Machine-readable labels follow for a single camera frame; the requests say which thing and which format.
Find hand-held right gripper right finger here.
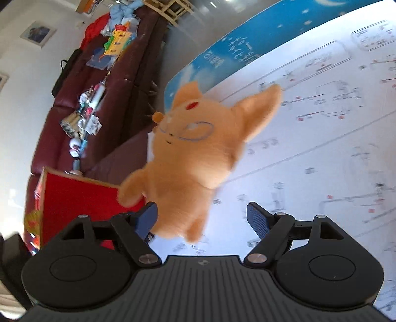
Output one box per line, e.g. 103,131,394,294
243,201,346,267

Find black bag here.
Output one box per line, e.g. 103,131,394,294
51,49,82,96

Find wooden chair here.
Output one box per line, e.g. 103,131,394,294
144,0,194,23

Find blue printed mat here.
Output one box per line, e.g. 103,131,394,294
162,0,396,107

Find tan fox plush toy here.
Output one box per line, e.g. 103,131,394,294
118,81,283,242

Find light blue cloth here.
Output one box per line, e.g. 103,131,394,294
110,0,144,25

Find red cloth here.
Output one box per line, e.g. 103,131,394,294
81,15,112,50

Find colourful toy building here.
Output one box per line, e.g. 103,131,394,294
103,25,137,57

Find red cardboard box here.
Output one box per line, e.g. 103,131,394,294
24,167,146,255

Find framed photo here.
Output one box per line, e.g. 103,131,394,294
20,21,57,48

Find maroon leather sofa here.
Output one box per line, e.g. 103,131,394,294
26,6,174,202

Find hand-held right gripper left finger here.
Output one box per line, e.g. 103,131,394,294
58,202,162,268

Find blue card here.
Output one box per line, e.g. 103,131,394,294
86,50,116,70

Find pile of small toys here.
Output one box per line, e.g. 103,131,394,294
59,77,107,174

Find white instruction sheet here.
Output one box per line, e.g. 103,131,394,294
145,12,396,319

